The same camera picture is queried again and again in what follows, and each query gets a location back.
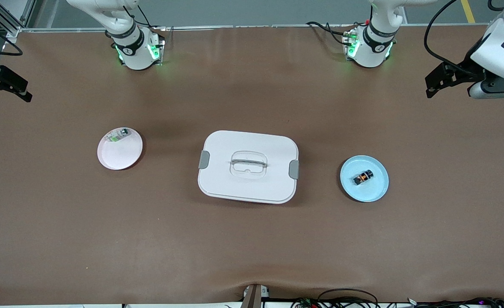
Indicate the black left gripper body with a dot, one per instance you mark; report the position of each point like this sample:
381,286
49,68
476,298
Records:
466,71

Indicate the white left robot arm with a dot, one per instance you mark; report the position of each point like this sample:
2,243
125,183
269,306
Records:
498,51

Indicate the white lidded box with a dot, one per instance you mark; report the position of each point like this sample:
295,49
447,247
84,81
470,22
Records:
247,184

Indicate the pink plate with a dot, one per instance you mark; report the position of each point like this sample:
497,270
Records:
121,156

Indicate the light blue plate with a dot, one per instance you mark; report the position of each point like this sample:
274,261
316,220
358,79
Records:
374,192

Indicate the aluminium frame post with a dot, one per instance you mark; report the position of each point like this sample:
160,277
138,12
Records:
8,26

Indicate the white green switch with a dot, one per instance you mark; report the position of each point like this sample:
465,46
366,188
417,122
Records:
119,135

